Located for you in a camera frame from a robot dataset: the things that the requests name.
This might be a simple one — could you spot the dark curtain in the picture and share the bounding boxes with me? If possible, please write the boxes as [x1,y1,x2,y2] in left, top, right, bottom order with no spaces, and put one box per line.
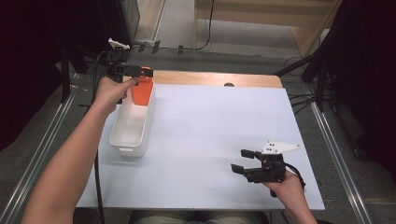
[323,0,396,176]
[0,0,106,152]

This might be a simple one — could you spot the white table board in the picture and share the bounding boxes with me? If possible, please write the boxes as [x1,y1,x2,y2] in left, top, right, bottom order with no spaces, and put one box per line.
[76,81,326,211]

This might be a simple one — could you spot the light wooden shelf unit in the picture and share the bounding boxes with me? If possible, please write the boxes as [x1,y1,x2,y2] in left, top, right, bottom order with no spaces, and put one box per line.
[193,0,344,59]

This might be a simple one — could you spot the hand-held gripper cable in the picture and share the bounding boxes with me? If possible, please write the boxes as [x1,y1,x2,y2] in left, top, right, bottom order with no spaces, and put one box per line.
[91,50,110,224]
[284,162,307,191]

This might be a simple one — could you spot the person's olive pants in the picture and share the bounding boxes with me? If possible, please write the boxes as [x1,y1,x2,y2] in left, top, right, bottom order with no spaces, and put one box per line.
[132,210,269,224]

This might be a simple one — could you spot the black floor cables bundle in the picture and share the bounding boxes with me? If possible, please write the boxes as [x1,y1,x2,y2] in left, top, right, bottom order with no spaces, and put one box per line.
[288,91,322,115]

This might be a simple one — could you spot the dark cabinet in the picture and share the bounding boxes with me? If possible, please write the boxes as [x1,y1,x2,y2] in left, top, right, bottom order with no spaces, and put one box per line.
[96,0,141,60]

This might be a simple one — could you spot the person's right hand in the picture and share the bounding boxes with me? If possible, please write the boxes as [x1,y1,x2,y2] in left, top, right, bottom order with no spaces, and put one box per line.
[262,171,308,209]

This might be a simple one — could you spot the black background cable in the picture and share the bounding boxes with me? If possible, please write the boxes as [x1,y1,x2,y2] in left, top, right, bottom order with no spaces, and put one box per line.
[130,0,216,52]

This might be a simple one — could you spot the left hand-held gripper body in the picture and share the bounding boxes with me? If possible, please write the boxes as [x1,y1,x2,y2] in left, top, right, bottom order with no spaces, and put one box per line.
[105,37,132,84]

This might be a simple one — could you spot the left hand-held gripper cable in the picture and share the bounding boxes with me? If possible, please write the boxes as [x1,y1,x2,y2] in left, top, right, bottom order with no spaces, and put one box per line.
[91,50,110,224]

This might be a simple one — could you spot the person's left hand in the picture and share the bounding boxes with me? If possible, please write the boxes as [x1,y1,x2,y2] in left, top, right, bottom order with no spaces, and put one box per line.
[92,76,141,116]

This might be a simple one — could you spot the right hand-held gripper cable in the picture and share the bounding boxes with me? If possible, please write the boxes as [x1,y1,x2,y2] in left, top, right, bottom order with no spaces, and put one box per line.
[284,162,307,191]

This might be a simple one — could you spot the white plastic storage bin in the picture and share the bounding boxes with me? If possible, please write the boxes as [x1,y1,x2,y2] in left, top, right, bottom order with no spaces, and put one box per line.
[108,77,157,158]

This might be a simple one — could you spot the orange phone case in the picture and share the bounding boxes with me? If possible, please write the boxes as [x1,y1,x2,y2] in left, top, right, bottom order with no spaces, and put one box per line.
[130,65,154,107]

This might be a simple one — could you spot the metal floor rail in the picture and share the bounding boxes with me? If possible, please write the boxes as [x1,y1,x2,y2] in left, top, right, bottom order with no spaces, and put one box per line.
[309,101,373,224]
[0,90,78,224]

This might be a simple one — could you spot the black metal stand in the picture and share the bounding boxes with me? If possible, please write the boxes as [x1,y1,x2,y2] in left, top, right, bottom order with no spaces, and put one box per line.
[274,52,332,113]
[59,43,108,104]

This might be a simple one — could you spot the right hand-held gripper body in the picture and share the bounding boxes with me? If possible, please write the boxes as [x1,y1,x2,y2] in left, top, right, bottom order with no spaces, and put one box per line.
[244,140,302,185]

